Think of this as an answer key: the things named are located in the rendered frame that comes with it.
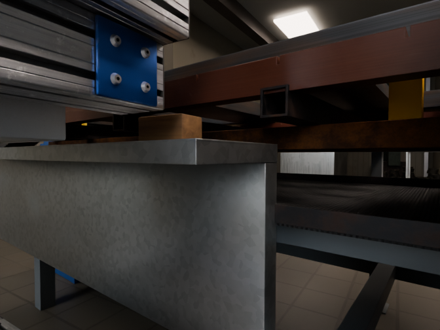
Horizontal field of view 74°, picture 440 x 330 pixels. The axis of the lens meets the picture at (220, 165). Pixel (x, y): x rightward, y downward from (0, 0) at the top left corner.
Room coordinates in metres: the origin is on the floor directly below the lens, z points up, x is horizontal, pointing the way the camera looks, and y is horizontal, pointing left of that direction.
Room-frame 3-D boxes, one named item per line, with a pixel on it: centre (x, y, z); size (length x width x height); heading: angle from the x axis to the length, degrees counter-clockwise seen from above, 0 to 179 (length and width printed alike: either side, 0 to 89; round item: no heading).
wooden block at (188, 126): (0.53, 0.09, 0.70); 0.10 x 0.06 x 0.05; 60
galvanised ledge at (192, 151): (0.80, 0.48, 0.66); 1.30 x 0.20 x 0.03; 52
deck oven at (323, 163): (6.22, -1.95, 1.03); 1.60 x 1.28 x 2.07; 148
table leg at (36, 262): (1.25, 0.77, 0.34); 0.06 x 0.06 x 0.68; 52
